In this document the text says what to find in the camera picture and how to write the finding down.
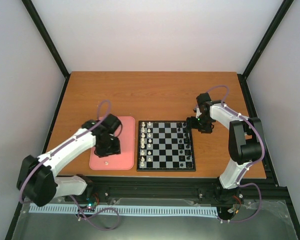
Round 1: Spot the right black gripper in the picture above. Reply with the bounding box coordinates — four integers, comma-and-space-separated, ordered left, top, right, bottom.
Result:
184, 115, 213, 134

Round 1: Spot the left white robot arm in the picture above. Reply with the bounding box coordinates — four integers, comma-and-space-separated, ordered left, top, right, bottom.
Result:
16, 114, 123, 207

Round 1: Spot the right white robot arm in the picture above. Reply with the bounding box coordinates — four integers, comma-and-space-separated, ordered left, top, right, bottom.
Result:
186, 92, 266, 190

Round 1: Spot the black king piece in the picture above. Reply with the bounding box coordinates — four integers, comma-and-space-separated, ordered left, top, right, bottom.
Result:
184, 138, 190, 144

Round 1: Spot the pink plastic tray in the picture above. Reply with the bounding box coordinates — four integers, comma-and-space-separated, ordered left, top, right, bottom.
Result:
88, 116, 137, 171

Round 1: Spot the black white chessboard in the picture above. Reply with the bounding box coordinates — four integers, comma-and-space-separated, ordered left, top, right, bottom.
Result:
136, 120, 196, 172

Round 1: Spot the black aluminium frame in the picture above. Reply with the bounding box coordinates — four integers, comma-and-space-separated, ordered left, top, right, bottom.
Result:
4, 0, 300, 240

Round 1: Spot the light blue cable duct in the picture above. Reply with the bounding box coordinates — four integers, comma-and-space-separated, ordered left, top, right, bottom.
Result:
28, 203, 218, 218

